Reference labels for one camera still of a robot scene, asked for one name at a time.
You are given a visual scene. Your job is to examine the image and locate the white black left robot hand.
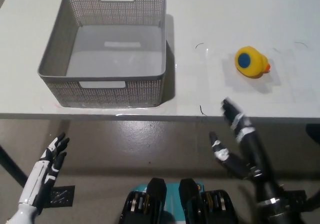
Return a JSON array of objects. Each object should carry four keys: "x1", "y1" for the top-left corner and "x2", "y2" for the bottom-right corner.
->
[{"x1": 18, "y1": 132, "x2": 71, "y2": 215}]

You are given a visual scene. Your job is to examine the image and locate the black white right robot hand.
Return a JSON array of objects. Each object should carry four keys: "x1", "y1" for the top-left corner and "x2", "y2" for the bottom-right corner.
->
[{"x1": 209, "y1": 97, "x2": 279, "y2": 205}]

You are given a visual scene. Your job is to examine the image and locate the yellow duck toy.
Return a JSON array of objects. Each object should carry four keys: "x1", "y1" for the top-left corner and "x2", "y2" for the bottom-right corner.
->
[{"x1": 234, "y1": 45, "x2": 272, "y2": 79}]

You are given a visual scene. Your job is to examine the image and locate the grey perforated plastic basket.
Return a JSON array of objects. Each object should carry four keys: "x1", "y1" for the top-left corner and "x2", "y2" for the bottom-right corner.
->
[{"x1": 37, "y1": 0, "x2": 168, "y2": 108}]

